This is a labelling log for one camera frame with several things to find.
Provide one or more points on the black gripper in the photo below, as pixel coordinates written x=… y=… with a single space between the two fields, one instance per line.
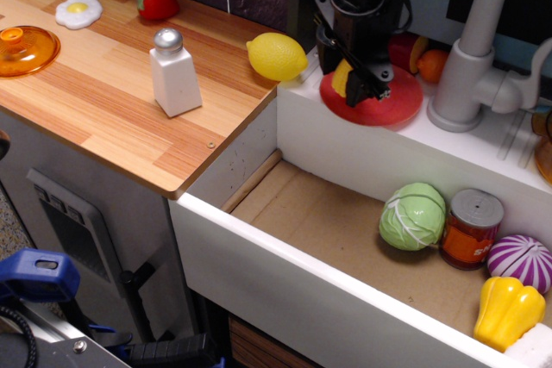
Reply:
x=357 y=31

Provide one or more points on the toy orange fruit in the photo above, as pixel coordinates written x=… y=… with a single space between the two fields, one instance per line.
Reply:
x=431 y=64

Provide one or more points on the purple striped toy onion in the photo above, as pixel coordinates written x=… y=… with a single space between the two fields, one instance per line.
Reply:
x=524 y=258

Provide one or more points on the red toy apple half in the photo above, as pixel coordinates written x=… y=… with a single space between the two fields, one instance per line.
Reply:
x=406 y=49

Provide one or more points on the orange transparent pot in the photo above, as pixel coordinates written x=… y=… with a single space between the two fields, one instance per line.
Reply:
x=541 y=126

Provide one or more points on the white sponge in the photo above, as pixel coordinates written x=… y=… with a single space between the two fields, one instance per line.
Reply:
x=533 y=348

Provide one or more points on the yellow toy bell pepper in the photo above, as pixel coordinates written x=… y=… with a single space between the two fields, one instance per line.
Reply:
x=508 y=310

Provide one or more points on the orange transparent pot lid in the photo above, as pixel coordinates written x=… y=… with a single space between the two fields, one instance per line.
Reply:
x=26 y=50

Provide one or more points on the grey toy faucet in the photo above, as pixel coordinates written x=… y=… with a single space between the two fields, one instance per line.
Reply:
x=469 y=81

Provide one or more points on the blue clamp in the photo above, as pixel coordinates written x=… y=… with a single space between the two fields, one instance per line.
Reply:
x=39 y=276

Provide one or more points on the yellow toy corn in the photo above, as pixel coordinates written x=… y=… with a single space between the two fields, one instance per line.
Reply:
x=340 y=78

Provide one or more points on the green toy cabbage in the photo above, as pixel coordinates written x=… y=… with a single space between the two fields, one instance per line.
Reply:
x=413 y=218

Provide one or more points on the toy fried egg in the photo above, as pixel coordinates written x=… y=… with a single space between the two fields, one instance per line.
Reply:
x=78 y=14

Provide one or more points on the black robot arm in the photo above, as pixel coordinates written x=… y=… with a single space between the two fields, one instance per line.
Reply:
x=359 y=32

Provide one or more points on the grey toy oven door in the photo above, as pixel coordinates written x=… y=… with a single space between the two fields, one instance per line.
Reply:
x=81 y=231

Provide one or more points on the red toy strawberry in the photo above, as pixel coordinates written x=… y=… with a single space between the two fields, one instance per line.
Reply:
x=157 y=9

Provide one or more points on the yellow toy lemon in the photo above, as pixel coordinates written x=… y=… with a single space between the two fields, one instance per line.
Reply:
x=276 y=56

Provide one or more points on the red toy plate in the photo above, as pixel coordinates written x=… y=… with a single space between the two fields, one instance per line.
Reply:
x=404 y=102

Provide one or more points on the white salt shaker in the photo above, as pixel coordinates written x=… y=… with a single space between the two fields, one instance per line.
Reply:
x=175 y=81

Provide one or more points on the orange toy soup can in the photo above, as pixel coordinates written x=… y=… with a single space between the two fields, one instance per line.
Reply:
x=473 y=221

